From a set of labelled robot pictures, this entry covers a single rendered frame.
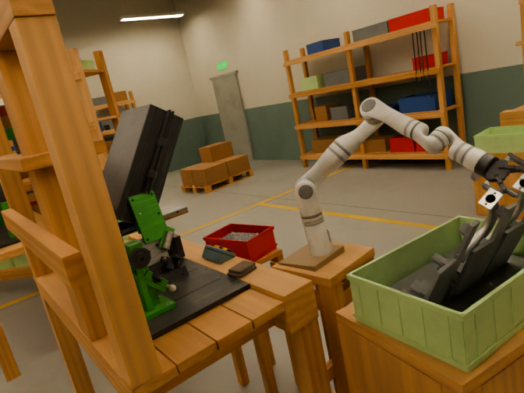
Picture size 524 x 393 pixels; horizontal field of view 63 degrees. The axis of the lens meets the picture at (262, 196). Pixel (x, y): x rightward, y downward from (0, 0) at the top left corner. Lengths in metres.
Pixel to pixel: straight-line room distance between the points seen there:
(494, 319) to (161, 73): 11.14
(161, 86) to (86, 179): 10.78
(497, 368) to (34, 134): 1.48
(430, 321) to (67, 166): 1.02
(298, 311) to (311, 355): 0.20
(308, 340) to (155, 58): 10.76
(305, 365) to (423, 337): 0.53
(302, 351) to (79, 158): 1.03
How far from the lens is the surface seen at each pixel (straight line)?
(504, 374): 1.40
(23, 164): 1.42
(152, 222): 1.90
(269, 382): 2.40
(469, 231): 1.28
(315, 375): 1.75
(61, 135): 1.13
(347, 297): 1.84
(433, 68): 6.44
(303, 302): 1.59
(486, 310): 1.30
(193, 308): 1.60
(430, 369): 1.33
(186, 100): 12.17
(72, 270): 1.27
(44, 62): 1.15
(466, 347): 1.27
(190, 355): 1.38
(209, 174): 7.92
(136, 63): 11.73
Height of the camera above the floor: 1.59
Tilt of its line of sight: 14 degrees down
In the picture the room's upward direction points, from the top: 12 degrees counter-clockwise
